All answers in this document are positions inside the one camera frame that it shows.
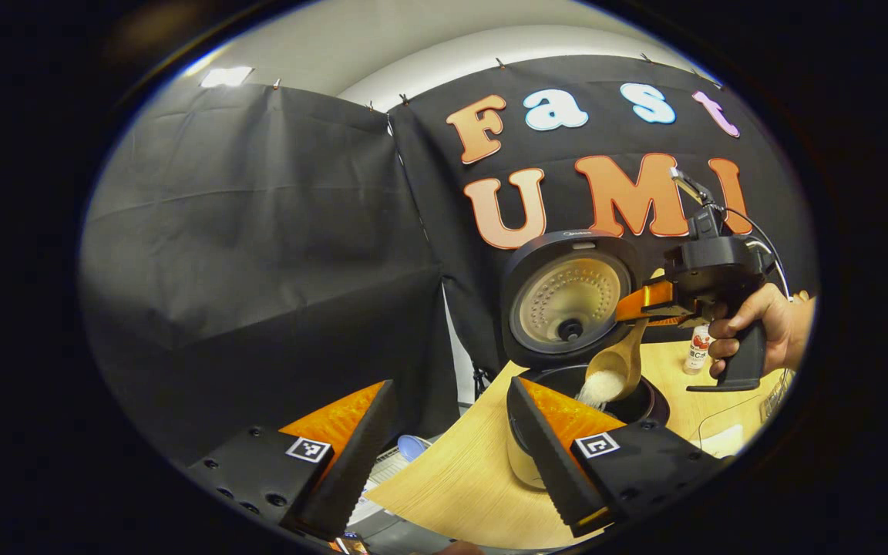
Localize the wooden spoon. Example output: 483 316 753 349
584 320 649 403

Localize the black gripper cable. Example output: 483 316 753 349
721 204 792 301

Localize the heap of white rice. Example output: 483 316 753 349
575 370 624 409

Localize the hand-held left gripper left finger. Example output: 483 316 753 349
186 378 399 542

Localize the clear drink bottle red label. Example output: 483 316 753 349
683 324 715 376

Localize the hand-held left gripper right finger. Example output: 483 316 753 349
506 375 724 539

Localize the blue round lid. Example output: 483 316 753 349
398 435 435 463

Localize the black and silver rice cooker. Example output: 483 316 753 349
499 229 672 490

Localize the long ceiling light panel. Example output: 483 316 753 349
199 66 254 88

